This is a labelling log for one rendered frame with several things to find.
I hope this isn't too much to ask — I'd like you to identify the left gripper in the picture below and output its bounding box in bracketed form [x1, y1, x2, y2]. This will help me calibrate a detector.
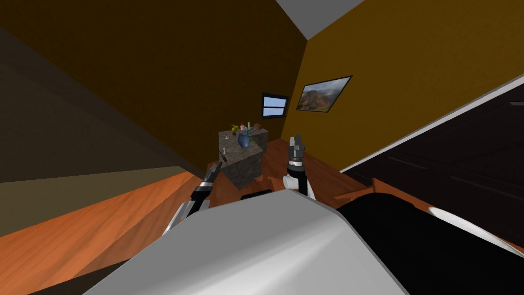
[202, 161, 224, 187]

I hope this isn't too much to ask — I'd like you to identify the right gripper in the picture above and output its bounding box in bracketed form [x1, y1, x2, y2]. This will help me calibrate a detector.
[287, 135, 305, 162]

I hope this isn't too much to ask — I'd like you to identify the grey stone counter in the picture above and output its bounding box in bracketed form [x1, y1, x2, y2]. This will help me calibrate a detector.
[217, 121, 270, 191]

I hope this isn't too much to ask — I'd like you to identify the black framed window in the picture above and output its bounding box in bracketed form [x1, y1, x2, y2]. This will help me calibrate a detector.
[261, 92, 290, 120]

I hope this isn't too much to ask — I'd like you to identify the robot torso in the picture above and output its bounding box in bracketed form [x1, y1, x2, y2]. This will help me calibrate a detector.
[81, 188, 410, 295]

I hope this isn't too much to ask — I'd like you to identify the black cabinet with pale edge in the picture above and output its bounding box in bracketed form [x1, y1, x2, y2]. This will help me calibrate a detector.
[340, 73, 524, 249]

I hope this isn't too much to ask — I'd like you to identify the landscape picture in dark frame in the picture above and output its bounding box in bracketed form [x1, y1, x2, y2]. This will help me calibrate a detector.
[295, 75, 353, 113]

